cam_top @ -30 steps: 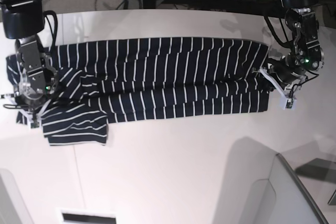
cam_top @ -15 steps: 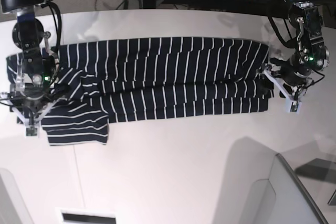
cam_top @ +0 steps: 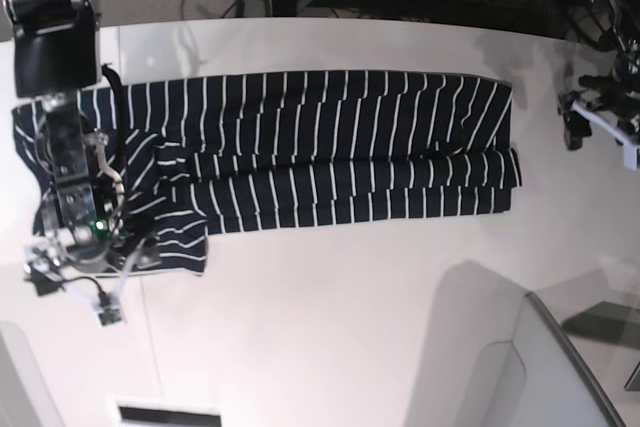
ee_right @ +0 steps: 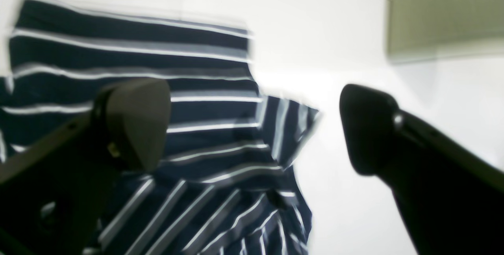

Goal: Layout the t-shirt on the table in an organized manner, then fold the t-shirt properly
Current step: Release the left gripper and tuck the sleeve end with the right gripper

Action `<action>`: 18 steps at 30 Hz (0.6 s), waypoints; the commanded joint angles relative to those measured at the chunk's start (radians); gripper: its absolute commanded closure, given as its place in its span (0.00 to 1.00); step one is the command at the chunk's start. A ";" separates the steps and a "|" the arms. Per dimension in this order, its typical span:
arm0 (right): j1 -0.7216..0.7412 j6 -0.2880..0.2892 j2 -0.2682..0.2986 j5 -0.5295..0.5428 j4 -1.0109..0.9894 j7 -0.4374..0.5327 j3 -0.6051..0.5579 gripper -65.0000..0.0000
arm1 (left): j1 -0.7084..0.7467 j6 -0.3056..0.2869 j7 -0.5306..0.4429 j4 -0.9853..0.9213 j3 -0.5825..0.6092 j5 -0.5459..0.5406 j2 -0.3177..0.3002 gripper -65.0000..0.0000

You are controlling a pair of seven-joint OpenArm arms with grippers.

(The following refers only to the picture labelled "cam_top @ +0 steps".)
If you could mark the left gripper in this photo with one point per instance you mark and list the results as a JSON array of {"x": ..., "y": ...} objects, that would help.
[{"x": 576, "y": 130}]

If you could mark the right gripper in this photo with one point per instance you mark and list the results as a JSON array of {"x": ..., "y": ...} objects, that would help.
[{"x": 64, "y": 260}]

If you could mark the navy white striped t-shirt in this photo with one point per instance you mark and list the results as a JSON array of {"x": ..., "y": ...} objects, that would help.
[{"x": 242, "y": 153}]

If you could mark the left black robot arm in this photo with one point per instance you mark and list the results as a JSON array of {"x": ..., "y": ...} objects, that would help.
[{"x": 611, "y": 99}]

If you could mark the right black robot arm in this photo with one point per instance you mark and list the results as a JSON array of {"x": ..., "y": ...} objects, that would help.
[{"x": 79, "y": 145}]

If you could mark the white slotted panel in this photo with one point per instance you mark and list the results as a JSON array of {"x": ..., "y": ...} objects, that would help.
[{"x": 138, "y": 411}]

